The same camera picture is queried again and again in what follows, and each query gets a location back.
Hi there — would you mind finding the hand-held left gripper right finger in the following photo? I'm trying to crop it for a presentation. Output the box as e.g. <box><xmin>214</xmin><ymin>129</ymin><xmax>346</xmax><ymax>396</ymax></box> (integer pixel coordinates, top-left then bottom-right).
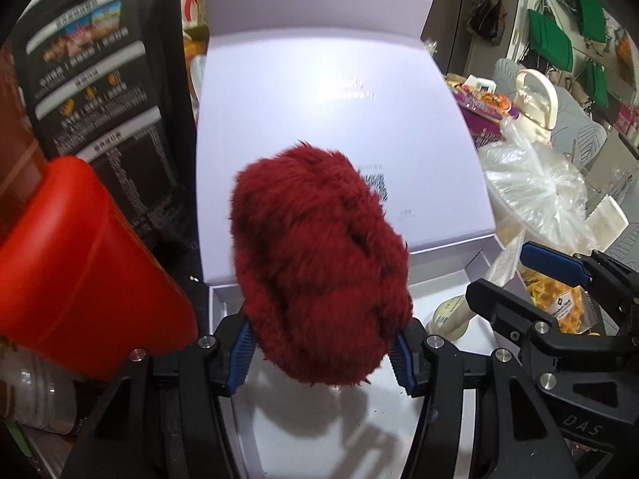
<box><xmin>392</xmin><ymin>317</ymin><xmax>597</xmax><ymax>479</ymax></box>

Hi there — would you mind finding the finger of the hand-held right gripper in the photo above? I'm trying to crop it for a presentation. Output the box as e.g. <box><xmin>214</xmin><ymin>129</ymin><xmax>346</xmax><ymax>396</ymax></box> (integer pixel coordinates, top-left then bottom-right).
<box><xmin>519</xmin><ymin>241</ymin><xmax>639</xmax><ymax>335</ymax></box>
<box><xmin>465</xmin><ymin>278</ymin><xmax>565</xmax><ymax>360</ymax></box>

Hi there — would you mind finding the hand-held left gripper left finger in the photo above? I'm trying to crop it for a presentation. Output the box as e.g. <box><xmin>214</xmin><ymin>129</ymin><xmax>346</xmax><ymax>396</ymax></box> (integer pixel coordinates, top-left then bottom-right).
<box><xmin>60</xmin><ymin>317</ymin><xmax>255</xmax><ymax>479</ymax></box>

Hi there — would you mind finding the dark red furry plush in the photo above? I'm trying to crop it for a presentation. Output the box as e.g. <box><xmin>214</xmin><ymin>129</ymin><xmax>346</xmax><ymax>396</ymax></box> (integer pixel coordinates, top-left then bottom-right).
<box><xmin>228</xmin><ymin>141</ymin><xmax>415</xmax><ymax>390</ymax></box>

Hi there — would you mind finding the lavender gift box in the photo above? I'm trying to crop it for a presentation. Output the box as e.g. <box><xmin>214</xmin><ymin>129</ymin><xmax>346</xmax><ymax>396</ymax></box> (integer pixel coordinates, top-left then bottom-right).
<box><xmin>194</xmin><ymin>0</ymin><xmax>537</xmax><ymax>479</ymax></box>

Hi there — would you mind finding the yellow snack bag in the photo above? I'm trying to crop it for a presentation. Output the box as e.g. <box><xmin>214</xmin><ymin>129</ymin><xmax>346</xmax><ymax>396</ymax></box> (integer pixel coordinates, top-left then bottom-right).
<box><xmin>516</xmin><ymin>259</ymin><xmax>605</xmax><ymax>337</ymax></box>

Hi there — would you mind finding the translucent white plastic bag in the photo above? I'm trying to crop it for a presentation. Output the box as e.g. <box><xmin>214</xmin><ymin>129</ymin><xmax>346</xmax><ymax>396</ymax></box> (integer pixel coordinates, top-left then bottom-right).
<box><xmin>482</xmin><ymin>120</ymin><xmax>605</xmax><ymax>255</ymax></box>

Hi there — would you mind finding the purple instant noodle cup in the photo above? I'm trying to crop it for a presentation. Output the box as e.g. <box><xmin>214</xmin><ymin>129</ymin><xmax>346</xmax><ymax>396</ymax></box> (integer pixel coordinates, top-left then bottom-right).
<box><xmin>452</xmin><ymin>80</ymin><xmax>515</xmax><ymax>148</ymax></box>

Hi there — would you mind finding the green bag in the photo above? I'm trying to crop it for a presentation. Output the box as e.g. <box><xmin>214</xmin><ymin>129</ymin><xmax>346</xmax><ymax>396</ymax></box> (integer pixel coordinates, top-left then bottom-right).
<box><xmin>584</xmin><ymin>60</ymin><xmax>610</xmax><ymax>108</ymax></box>
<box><xmin>526</xmin><ymin>7</ymin><xmax>575</xmax><ymax>73</ymax></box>
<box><xmin>572</xmin><ymin>0</ymin><xmax>610</xmax><ymax>43</ymax></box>

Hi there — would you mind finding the red plastic container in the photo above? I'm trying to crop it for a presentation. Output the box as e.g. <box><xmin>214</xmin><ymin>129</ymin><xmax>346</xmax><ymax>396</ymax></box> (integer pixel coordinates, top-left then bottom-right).
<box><xmin>0</xmin><ymin>154</ymin><xmax>200</xmax><ymax>385</ymax></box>

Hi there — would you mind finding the clear plastic bottle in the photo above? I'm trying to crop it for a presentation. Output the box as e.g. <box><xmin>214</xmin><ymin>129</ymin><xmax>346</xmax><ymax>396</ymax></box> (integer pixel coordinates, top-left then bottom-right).
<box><xmin>0</xmin><ymin>344</ymin><xmax>101</xmax><ymax>435</ymax></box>

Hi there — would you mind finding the dark handbag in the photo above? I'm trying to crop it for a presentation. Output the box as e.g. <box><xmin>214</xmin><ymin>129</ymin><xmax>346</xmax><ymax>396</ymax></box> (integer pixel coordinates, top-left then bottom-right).
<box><xmin>466</xmin><ymin>0</ymin><xmax>507</xmax><ymax>46</ymax></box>

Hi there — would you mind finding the black printed snack pouch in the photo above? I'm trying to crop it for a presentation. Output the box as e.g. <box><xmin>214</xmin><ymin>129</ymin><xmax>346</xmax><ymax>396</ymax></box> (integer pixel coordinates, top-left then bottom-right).
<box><xmin>12</xmin><ymin>0</ymin><xmax>200</xmax><ymax>255</ymax></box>

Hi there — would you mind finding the amber-filled clear jar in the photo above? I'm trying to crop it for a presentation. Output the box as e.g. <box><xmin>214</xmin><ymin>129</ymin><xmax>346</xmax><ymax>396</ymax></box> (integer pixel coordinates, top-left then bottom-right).
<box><xmin>0</xmin><ymin>45</ymin><xmax>51</xmax><ymax>240</ymax></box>

